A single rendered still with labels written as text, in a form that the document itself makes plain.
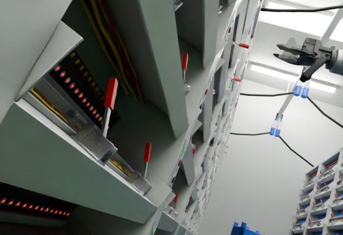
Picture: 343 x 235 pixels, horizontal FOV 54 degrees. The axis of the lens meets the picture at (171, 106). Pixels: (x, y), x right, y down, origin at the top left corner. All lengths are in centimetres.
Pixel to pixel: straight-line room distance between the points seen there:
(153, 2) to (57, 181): 20
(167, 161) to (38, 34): 62
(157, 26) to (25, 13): 24
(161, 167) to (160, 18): 45
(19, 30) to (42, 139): 8
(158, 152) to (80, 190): 46
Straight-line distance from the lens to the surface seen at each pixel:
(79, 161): 30
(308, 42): 139
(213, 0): 68
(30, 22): 19
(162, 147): 79
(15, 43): 18
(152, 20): 39
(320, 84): 520
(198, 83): 85
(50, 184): 29
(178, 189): 148
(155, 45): 43
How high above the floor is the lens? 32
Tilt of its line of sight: 19 degrees up
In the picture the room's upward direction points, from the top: 22 degrees clockwise
